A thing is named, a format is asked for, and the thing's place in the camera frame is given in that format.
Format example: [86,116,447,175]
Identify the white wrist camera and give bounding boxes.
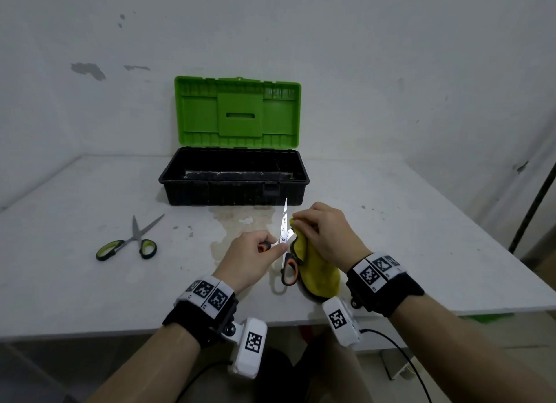
[221,317,268,380]
[321,296,364,348]

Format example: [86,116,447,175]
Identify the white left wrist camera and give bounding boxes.
[221,317,268,380]

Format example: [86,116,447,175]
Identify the black wristband with markers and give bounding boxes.
[162,275,239,349]
[345,252,425,319]

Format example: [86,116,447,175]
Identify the person's left hand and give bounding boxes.
[211,230,289,295]

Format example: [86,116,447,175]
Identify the person's right forearm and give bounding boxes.
[389,295,556,403]

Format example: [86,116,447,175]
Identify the person's right hand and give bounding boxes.
[291,201,373,274]

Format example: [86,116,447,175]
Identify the green-handled scissors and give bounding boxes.
[96,214,166,262]

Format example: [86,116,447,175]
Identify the person's left forearm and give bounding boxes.
[86,322,202,403]

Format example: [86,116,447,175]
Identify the green lid black toolbox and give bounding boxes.
[158,76,310,207]

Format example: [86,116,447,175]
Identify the black left wristband with markers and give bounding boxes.
[162,275,239,349]

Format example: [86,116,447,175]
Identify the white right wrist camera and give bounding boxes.
[321,296,364,348]

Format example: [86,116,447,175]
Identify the white table leg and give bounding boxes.
[380,348,416,381]

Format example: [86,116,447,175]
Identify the green plastic scrap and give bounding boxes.
[462,313,515,324]

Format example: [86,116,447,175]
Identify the orange-handled scissors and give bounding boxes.
[257,198,303,287]

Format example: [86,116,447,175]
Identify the black right wristband with markers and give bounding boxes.
[345,252,425,319]

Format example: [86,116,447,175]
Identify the yellow cloth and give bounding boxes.
[288,217,342,299]

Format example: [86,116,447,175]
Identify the person's legs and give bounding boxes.
[256,328,361,403]

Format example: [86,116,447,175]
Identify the black metal pole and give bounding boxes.
[508,162,556,255]

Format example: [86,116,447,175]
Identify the black right camera cable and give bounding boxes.
[359,328,433,403]

